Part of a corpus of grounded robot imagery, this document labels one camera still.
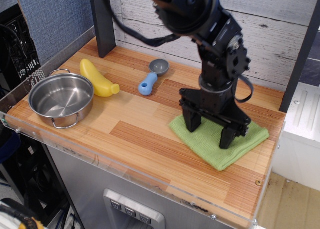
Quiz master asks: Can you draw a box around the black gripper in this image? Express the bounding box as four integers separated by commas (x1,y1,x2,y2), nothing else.
179,82,251,149

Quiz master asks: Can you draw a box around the green cloth napkin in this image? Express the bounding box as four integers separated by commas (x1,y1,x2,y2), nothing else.
169,115,270,172

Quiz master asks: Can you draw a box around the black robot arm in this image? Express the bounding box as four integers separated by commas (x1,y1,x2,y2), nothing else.
153,0,251,149

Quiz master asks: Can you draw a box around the blue grey toy spoon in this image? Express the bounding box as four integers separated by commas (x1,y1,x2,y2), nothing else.
138,59,170,96

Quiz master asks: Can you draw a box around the white appliance top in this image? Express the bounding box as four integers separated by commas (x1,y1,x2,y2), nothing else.
272,82,320,191

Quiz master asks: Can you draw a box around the yellow plastic toy banana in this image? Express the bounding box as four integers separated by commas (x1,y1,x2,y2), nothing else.
80,59,120,98

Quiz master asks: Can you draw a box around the silver dispenser panel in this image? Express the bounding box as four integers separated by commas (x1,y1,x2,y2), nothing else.
103,188,166,229

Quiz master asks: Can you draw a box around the stainless steel pot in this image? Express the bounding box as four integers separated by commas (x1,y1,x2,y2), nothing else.
28,69,94,130

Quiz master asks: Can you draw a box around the black plastic crate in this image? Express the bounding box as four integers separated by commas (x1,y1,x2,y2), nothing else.
0,4,41,92

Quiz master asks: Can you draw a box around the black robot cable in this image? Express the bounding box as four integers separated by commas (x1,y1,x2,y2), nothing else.
99,0,181,48

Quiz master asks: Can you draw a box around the dark grey right post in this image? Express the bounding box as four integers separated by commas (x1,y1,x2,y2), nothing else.
279,0,320,113

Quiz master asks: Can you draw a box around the dark grey post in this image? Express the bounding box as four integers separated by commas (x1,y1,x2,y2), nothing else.
90,0,116,58
279,0,320,113

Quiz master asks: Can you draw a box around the dark grey left post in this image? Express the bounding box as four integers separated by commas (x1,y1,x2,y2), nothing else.
90,0,116,58

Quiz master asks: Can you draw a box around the clear acrylic guard rail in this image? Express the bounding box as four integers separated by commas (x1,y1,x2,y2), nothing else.
0,32,285,229

